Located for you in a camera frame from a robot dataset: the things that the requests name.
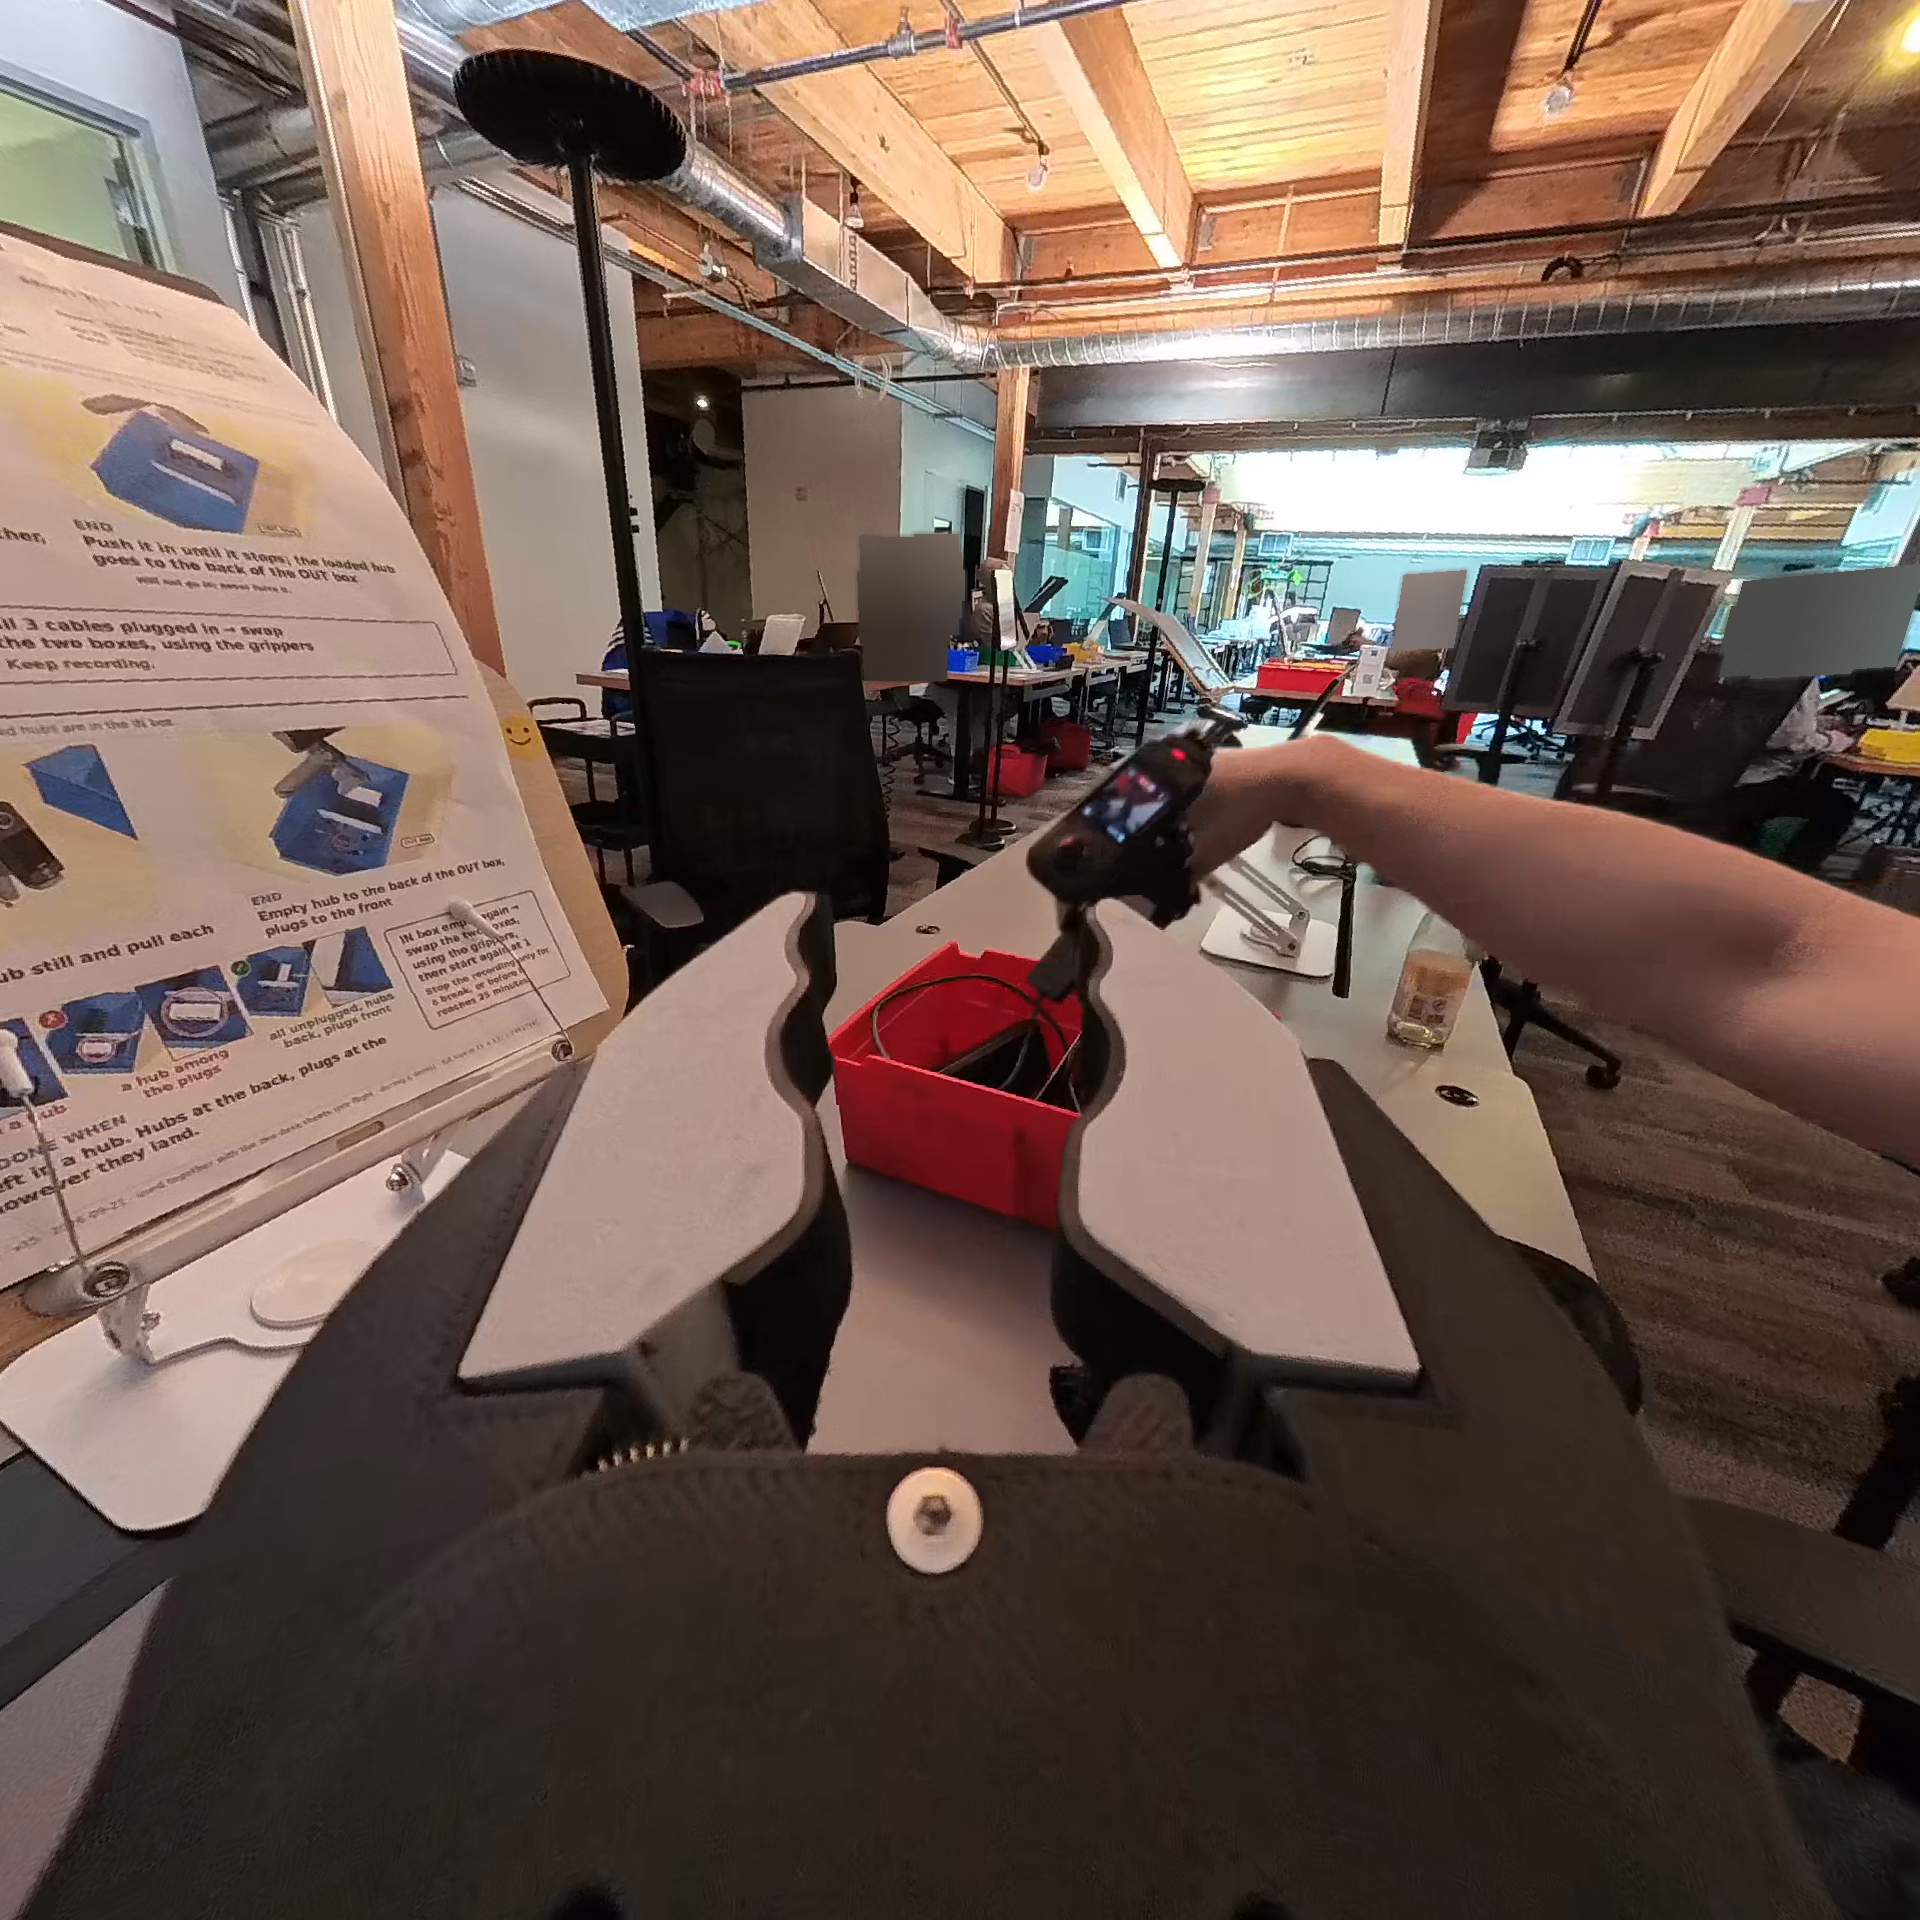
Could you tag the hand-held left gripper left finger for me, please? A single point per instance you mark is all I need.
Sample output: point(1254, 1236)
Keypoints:
point(662, 1171)

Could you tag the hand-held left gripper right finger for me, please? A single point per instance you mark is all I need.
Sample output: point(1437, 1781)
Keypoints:
point(1230, 1185)

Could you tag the red storage bin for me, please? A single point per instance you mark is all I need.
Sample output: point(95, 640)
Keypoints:
point(931, 1140)

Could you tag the person's right forearm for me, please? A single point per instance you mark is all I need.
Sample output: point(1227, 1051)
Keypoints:
point(1651, 930)

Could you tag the person's right hand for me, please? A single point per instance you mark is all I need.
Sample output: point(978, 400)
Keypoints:
point(1289, 803)

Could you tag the red floor bin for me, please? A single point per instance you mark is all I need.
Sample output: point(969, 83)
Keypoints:
point(1019, 772)
point(1070, 745)

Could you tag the black pole stand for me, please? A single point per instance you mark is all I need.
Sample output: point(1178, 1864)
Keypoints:
point(990, 833)

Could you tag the tilted display board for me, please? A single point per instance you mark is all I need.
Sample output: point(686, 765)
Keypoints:
point(1184, 637)

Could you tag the white laptop stand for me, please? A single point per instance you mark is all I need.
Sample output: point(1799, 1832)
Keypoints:
point(1275, 944)

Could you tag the clear drink bottle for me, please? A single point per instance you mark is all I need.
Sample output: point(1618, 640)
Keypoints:
point(1434, 989)

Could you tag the instruction sheet on stand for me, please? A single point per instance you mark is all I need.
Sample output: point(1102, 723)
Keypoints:
point(578, 838)

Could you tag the black music stand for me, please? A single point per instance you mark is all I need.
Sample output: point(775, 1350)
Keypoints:
point(1529, 629)
point(1651, 644)

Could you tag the yellow smiley sticker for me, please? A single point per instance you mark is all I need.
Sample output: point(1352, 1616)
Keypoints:
point(517, 733)

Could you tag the white stand base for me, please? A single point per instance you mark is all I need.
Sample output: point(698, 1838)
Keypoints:
point(150, 1424)

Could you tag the wooden support column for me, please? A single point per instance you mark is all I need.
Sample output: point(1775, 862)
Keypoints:
point(399, 299)

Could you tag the black floor lamp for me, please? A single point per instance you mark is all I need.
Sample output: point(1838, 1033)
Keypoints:
point(569, 113)

